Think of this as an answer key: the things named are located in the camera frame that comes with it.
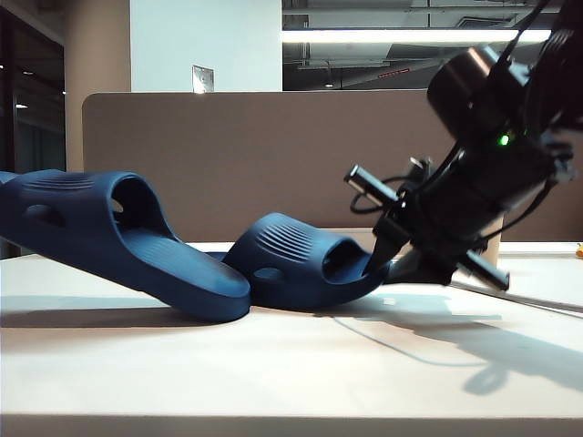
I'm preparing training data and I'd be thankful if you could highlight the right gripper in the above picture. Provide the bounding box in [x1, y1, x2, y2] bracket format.
[344, 165, 510, 292]

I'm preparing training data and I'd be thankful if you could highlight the blue rubber slipper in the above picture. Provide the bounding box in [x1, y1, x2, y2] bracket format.
[222, 212, 393, 312]
[0, 168, 251, 324]

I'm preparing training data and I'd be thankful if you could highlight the beige paper cup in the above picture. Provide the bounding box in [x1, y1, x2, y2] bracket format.
[473, 212, 505, 268]

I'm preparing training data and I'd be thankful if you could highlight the brown desk partition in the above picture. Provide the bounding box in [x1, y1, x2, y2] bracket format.
[81, 88, 583, 245]

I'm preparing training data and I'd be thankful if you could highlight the ceiling light strip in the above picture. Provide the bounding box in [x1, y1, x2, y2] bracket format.
[281, 27, 555, 46]

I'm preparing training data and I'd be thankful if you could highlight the dark glass door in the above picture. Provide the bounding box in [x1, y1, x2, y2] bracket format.
[0, 6, 67, 260]

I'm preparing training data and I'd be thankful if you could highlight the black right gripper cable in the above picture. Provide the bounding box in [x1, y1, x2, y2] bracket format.
[348, 175, 411, 216]

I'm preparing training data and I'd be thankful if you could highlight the grey metal rail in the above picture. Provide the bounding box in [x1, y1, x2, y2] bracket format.
[448, 279, 583, 315]

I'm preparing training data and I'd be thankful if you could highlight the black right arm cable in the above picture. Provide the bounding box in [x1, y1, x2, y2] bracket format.
[498, 0, 555, 69]

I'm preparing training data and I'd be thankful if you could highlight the metal wall plate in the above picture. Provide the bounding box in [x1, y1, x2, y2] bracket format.
[190, 64, 215, 96]

